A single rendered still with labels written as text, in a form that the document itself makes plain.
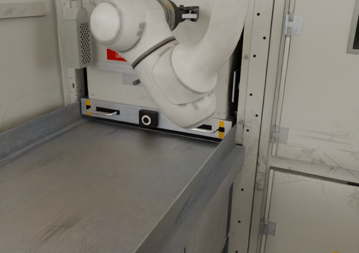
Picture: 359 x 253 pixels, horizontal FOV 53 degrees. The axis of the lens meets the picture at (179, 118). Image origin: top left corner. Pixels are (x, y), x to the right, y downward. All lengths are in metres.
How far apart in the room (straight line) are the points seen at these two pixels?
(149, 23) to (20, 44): 0.63
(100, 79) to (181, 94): 0.63
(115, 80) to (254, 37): 0.47
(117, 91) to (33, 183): 0.44
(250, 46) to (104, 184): 0.53
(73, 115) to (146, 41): 0.67
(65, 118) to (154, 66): 0.65
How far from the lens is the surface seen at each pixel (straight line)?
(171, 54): 0.64
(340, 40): 0.97
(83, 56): 1.15
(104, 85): 1.24
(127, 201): 0.82
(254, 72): 1.03
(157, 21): 0.68
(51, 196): 0.88
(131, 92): 1.19
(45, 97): 1.31
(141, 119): 1.15
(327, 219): 1.15
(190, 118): 0.66
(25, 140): 1.14
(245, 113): 1.07
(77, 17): 1.13
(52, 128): 1.22
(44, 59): 1.29
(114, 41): 0.64
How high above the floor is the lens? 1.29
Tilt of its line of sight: 20 degrees down
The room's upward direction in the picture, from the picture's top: 1 degrees clockwise
